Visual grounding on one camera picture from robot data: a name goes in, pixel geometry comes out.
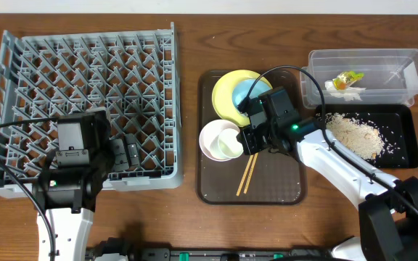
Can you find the white cup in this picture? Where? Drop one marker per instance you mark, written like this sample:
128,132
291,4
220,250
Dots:
228,145

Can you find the wooden chopstick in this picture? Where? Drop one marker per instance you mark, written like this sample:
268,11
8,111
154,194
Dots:
250,169
244,175

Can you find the clear plastic bin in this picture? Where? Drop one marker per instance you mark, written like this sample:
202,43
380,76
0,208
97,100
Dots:
390,75

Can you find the green snack wrapper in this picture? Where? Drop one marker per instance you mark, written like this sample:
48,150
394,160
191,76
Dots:
346,79

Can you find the grey dishwasher rack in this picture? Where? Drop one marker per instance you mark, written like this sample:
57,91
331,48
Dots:
132,74

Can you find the dark brown serving tray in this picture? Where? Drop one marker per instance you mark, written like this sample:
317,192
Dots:
276,180

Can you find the light blue bowl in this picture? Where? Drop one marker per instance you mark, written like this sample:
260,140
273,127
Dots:
242,88

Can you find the wooden chopstick left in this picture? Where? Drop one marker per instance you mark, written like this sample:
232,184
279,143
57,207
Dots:
244,175

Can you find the rice and food scraps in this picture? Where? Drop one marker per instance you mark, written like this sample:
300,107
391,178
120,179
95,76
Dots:
362,137

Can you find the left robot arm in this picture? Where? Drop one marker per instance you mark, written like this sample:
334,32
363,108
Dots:
70,180

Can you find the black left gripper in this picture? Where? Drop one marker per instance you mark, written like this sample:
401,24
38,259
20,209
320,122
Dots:
124,155

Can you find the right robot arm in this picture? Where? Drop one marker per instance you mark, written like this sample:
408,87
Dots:
387,207

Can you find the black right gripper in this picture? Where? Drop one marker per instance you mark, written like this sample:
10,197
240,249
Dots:
250,145

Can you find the wooden chopstick right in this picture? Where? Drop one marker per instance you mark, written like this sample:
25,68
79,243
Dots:
250,169

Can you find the white tissue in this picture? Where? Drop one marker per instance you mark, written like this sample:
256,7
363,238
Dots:
349,94

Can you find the pink bowl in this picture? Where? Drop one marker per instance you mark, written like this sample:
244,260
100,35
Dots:
209,135

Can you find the yellow plate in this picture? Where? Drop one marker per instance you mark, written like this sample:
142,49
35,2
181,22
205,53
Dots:
222,96

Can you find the black rail at table edge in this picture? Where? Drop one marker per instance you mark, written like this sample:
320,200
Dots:
121,249

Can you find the black waste tray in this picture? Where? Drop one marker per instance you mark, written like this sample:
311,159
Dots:
398,126

